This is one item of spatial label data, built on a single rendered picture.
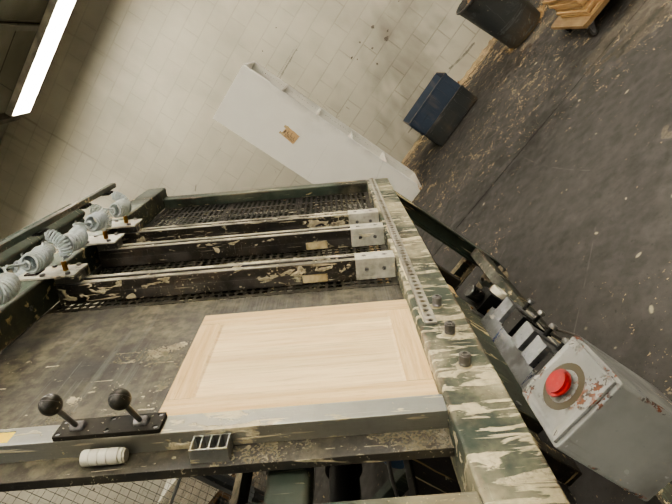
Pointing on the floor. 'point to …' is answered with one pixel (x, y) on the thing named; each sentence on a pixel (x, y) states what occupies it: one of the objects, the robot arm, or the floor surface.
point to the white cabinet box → (305, 134)
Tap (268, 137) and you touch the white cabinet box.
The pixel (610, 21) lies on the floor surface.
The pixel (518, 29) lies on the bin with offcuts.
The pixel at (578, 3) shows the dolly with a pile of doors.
